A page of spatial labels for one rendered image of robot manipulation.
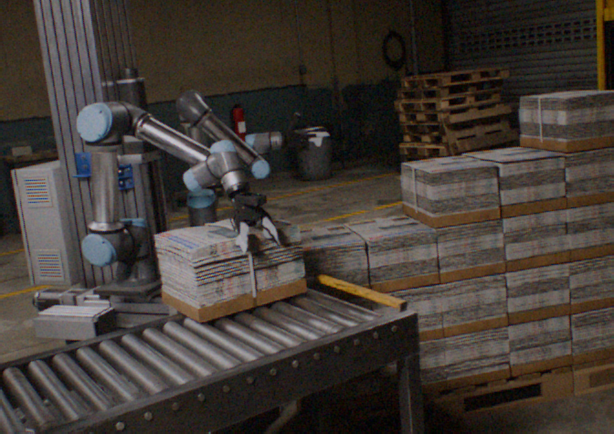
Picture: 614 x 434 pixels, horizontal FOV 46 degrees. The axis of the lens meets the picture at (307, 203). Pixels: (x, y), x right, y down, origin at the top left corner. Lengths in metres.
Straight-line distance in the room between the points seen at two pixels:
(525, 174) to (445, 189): 0.35
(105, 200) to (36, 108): 6.65
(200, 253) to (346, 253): 0.85
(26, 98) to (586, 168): 7.04
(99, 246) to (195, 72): 7.39
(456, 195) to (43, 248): 1.64
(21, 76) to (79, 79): 6.23
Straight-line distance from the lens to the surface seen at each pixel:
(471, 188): 2.93
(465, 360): 3.10
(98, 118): 2.35
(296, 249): 2.25
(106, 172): 2.40
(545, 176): 3.08
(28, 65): 9.05
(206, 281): 2.12
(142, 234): 2.57
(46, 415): 1.76
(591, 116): 3.17
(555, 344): 3.28
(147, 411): 1.70
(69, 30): 2.82
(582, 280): 3.26
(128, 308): 2.63
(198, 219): 2.97
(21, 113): 9.01
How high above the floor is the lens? 1.49
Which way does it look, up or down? 10 degrees down
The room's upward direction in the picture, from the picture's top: 6 degrees counter-clockwise
